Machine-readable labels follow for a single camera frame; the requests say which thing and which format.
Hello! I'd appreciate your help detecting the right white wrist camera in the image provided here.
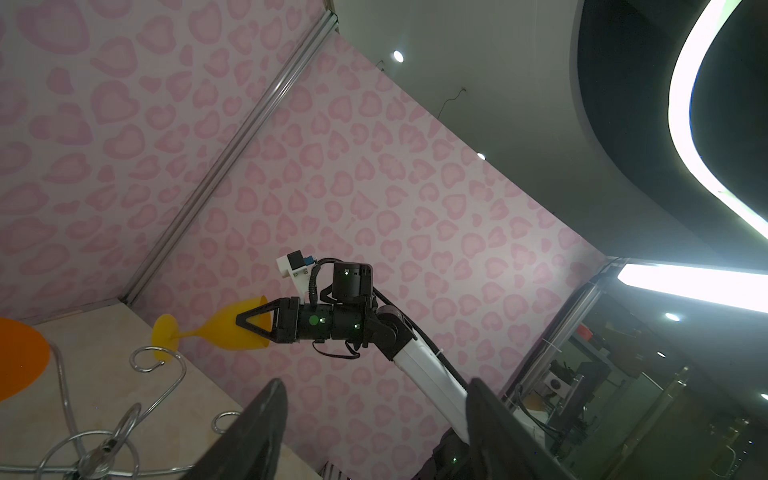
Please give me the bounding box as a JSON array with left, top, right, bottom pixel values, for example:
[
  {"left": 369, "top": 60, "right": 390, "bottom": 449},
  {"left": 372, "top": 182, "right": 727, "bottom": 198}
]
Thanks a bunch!
[{"left": 276, "top": 250, "right": 316, "bottom": 303}]

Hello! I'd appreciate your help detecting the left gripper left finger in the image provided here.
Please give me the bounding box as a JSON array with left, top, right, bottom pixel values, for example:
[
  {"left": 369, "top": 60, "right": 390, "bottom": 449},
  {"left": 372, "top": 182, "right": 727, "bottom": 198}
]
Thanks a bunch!
[{"left": 182, "top": 378, "right": 288, "bottom": 480}]

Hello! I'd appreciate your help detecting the orange wine glass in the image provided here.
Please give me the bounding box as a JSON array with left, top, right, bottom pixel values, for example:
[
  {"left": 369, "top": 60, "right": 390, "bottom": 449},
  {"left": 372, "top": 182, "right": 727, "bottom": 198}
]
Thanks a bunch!
[{"left": 0, "top": 318, "right": 50, "bottom": 400}]

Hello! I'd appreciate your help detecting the yellow wine glass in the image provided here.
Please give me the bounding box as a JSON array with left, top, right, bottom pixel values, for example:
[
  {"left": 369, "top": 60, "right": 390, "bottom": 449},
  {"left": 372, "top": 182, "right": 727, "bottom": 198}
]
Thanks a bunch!
[{"left": 151, "top": 296, "right": 269, "bottom": 352}]

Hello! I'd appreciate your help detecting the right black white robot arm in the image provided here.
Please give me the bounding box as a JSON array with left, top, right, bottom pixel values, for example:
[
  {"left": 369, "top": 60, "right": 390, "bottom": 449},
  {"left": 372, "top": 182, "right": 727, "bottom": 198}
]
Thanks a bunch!
[{"left": 225, "top": 252, "right": 469, "bottom": 479}]

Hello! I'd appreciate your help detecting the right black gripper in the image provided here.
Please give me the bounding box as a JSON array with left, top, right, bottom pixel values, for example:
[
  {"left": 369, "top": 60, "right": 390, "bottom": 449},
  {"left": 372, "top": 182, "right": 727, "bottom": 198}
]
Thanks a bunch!
[{"left": 235, "top": 297, "right": 372, "bottom": 344}]

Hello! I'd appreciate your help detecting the curved ceiling light strip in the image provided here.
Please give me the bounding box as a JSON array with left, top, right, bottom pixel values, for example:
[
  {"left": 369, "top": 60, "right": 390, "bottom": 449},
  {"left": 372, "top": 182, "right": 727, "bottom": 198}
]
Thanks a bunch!
[{"left": 667, "top": 1, "right": 767, "bottom": 237}]

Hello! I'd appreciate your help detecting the chrome wire glass rack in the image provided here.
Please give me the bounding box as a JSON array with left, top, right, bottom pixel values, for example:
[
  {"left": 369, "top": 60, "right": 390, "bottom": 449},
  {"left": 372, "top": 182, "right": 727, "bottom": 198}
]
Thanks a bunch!
[{"left": 1, "top": 342, "right": 242, "bottom": 479}]

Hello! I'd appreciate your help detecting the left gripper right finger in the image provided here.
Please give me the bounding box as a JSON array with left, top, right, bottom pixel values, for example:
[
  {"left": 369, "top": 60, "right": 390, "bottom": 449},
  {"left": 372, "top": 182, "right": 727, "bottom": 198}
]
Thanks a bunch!
[{"left": 465, "top": 378, "right": 572, "bottom": 480}]

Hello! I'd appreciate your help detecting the right corner aluminium post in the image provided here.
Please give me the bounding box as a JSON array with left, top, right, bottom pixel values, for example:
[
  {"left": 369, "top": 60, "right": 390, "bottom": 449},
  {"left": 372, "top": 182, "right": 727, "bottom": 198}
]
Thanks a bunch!
[{"left": 119, "top": 9, "right": 338, "bottom": 305}]

